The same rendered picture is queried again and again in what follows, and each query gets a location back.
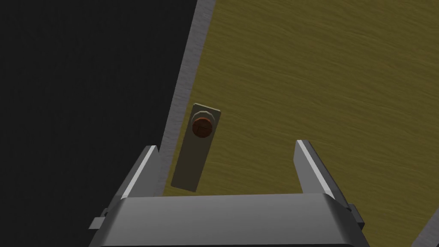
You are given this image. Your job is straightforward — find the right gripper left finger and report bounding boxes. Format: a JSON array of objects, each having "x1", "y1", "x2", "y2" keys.
[{"x1": 120, "y1": 145, "x2": 163, "y2": 200}]

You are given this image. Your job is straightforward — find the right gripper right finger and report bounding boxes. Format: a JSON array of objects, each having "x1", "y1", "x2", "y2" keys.
[{"x1": 293, "y1": 139, "x2": 345, "y2": 203}]

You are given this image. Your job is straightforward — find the red-brown round door knob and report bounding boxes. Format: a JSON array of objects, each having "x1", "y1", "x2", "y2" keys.
[{"x1": 192, "y1": 117, "x2": 213, "y2": 139}]

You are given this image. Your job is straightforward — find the olive wooden door leaf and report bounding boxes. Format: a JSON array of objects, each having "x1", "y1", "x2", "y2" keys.
[{"x1": 162, "y1": 0, "x2": 439, "y2": 247}]

